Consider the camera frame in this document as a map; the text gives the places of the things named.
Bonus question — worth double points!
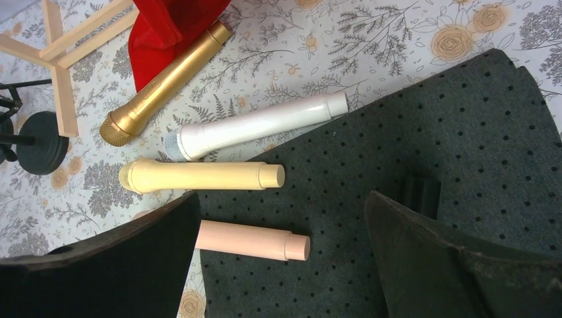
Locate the pink microphone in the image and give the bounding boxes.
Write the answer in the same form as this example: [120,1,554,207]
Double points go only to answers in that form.
[196,220,311,261]

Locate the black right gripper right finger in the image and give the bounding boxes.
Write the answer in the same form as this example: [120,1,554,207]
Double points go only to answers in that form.
[365,191,561,317]

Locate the white microphone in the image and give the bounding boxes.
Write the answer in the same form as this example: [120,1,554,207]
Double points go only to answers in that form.
[163,91,349,162]

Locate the black cylinder on mat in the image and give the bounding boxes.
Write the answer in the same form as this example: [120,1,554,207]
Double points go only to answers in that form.
[400,176,441,220]

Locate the black tripod shock-mount stand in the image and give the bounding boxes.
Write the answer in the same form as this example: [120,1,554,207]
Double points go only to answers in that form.
[1,79,52,123]

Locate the red cloth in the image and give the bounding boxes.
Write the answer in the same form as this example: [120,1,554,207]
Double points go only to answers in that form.
[128,0,231,91]

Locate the wooden rack frame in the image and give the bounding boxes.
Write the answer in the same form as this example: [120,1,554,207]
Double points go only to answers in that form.
[1,0,139,137]

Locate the gold microphone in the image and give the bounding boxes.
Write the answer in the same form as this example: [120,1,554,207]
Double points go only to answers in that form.
[99,21,232,147]

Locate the cream yellow microphone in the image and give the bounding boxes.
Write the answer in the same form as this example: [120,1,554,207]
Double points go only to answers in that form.
[119,158,285,194]

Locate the dark perforated foam mat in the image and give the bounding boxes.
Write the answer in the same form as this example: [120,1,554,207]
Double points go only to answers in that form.
[200,49,561,317]

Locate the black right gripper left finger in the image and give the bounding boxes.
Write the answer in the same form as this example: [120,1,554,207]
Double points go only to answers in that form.
[1,193,201,317]

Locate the black round-base mic stand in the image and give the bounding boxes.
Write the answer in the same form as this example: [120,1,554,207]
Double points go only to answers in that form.
[1,111,69,176]

